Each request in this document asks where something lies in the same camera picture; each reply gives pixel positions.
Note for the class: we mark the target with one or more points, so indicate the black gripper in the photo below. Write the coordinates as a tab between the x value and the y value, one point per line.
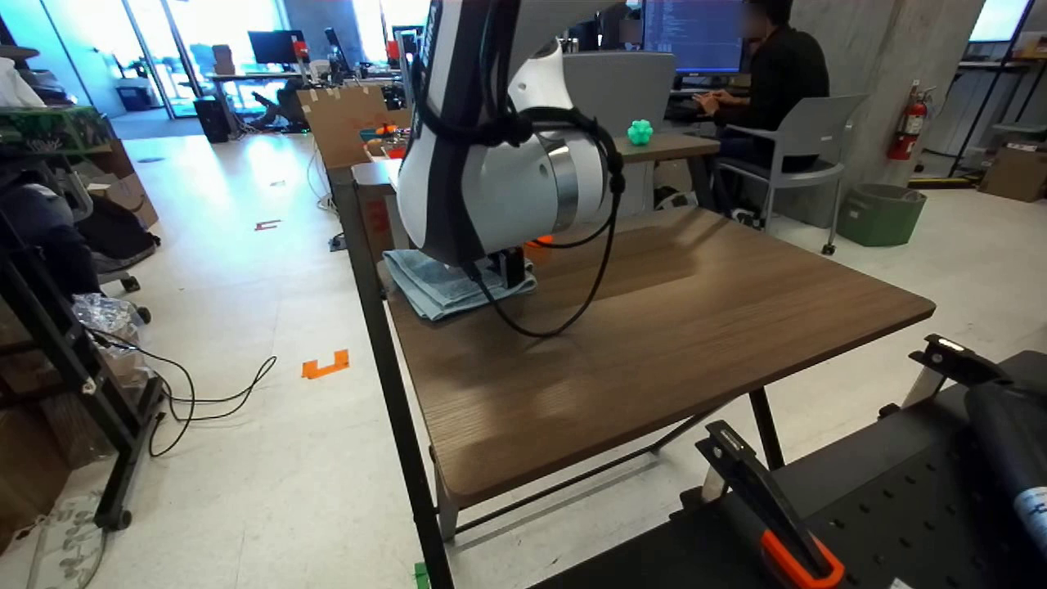
510	271

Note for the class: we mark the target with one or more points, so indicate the light blue towel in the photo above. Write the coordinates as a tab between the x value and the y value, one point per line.
438	287

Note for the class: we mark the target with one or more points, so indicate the long wooden side table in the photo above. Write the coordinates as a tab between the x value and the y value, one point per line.
372	174

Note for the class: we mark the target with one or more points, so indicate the tray of colourful toys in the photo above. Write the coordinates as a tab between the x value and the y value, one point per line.
383	140

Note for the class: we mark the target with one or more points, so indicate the large cardboard sheet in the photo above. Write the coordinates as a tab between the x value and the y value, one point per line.
347	125

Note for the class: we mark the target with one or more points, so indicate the grey partition panel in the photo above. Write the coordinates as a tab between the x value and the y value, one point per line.
643	88

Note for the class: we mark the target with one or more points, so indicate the green floor tape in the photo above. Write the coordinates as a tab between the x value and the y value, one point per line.
425	577

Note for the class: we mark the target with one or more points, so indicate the black desk monitor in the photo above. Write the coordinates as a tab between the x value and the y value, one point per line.
273	48

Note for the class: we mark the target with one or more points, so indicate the grey visitor chair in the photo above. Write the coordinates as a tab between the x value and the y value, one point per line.
814	125

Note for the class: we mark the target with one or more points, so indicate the person in black shirt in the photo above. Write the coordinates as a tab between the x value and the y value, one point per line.
787	77

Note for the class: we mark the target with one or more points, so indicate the green plastic bin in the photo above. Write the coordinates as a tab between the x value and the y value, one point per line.
886	214

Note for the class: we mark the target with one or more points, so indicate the dark office chair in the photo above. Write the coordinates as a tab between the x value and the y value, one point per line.
110	233

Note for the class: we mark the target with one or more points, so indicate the black metal rack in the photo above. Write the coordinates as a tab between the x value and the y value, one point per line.
129	460

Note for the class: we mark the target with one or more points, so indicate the red fire extinguisher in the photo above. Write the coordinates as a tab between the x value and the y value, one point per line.
907	125

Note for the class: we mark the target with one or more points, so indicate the small cardboard box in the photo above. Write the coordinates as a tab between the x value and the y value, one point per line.
1016	172

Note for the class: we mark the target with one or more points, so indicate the black cylindrical device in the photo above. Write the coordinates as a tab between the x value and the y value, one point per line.
1010	438

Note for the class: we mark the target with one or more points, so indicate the black table frame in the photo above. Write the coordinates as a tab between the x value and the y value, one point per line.
396	438

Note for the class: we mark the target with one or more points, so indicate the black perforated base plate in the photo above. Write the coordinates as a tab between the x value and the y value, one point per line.
895	503

